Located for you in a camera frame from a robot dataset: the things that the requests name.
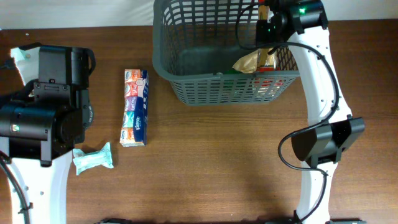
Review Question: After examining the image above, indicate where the San Remo spaghetti packet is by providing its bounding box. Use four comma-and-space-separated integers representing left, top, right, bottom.
257, 5, 276, 72

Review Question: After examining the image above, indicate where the brown paper bag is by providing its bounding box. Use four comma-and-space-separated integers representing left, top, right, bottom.
233, 50, 258, 73

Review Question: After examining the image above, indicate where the green lidded small jar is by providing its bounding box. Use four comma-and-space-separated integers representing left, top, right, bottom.
224, 68, 241, 74

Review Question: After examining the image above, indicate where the grey plastic shopping basket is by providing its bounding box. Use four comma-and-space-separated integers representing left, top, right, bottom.
152, 0, 299, 106

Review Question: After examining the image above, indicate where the Kleenex tissue multipack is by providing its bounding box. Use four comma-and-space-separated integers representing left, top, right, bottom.
119, 69, 149, 147

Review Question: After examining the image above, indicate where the small teal tissue packet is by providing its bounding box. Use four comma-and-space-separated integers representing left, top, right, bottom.
72, 142, 114, 175

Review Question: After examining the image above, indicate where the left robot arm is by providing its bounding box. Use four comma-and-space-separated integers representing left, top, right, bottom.
1, 43, 96, 223

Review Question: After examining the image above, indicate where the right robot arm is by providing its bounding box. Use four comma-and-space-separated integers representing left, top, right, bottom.
256, 1, 365, 223

